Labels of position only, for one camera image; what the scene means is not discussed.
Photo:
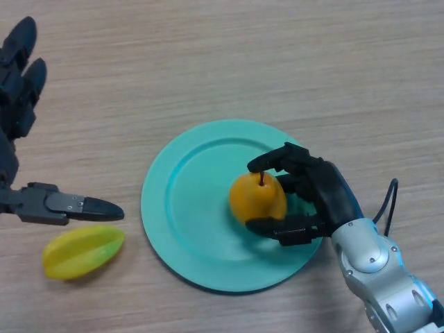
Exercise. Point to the yellow green starfruit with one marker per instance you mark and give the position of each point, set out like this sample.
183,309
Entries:
81,253

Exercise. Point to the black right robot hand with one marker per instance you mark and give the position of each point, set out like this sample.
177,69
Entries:
326,187

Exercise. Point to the green round plate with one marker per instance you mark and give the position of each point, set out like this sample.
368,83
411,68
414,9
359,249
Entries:
194,208

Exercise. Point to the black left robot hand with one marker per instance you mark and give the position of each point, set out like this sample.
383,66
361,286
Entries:
34,204

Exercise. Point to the yellow orange pear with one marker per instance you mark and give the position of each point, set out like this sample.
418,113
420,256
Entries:
253,197

